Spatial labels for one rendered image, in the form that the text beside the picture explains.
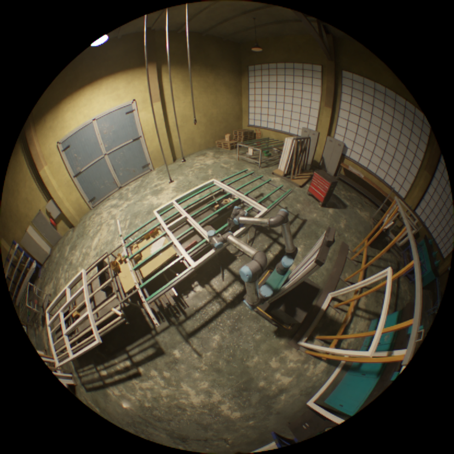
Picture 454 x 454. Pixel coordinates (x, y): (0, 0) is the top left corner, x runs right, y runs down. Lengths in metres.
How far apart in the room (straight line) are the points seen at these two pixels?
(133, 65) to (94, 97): 2.19
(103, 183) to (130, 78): 5.23
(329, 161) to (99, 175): 11.34
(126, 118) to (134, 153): 1.85
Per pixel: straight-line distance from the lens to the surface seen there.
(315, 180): 4.61
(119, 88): 7.75
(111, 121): 7.32
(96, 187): 7.66
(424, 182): 9.08
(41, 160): 8.00
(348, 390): 3.42
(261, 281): 2.25
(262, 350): 2.53
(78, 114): 7.77
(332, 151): 7.86
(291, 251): 1.78
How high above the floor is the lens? 2.42
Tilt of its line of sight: 50 degrees down
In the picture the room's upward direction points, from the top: 3 degrees counter-clockwise
